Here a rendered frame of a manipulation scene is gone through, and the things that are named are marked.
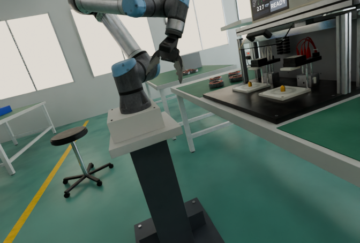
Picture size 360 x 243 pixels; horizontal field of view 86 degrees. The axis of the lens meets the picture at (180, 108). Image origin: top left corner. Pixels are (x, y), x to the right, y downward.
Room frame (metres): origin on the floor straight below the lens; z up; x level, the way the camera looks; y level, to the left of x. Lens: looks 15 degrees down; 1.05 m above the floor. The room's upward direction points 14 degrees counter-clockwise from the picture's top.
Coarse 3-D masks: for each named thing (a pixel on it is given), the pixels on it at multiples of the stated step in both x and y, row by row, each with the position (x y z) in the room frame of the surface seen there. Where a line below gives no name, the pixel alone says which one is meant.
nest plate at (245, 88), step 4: (252, 84) 1.11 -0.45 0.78; (256, 84) 1.09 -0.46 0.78; (260, 84) 1.07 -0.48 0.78; (264, 84) 1.05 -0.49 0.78; (268, 84) 1.03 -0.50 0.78; (232, 88) 1.13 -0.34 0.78; (236, 88) 1.10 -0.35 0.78; (240, 88) 1.08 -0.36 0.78; (244, 88) 1.06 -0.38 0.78; (248, 88) 1.04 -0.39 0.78; (252, 88) 1.02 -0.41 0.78; (256, 88) 1.00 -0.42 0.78; (260, 88) 1.01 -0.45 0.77; (244, 92) 1.01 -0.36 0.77; (248, 92) 0.99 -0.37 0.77
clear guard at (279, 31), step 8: (352, 8) 0.70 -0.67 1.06; (320, 16) 0.67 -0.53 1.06; (288, 24) 0.66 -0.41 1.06; (272, 32) 0.72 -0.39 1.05; (280, 32) 0.67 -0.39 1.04; (288, 32) 0.64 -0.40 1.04; (248, 40) 0.84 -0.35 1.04; (256, 40) 0.78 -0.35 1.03; (264, 40) 0.73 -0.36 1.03; (272, 40) 0.68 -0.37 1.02; (280, 40) 0.64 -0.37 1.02; (240, 48) 0.86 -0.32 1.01; (248, 48) 0.80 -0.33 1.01
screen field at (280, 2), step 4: (276, 0) 1.00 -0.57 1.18; (280, 0) 0.98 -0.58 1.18; (284, 0) 0.95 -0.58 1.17; (272, 4) 1.03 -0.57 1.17; (276, 4) 1.00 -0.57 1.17; (280, 4) 0.98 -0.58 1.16; (284, 4) 0.95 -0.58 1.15; (272, 8) 1.03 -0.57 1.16; (276, 8) 1.00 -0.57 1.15; (280, 8) 0.98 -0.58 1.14
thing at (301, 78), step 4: (300, 76) 0.89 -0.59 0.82; (304, 76) 0.86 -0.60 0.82; (308, 76) 0.85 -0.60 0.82; (312, 76) 0.84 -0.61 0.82; (316, 76) 0.84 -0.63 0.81; (300, 80) 0.89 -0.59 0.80; (304, 80) 0.87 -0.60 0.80; (312, 80) 0.84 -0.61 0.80; (300, 84) 0.89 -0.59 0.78; (304, 84) 0.87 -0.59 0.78; (312, 84) 0.84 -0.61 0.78; (316, 84) 0.84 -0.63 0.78
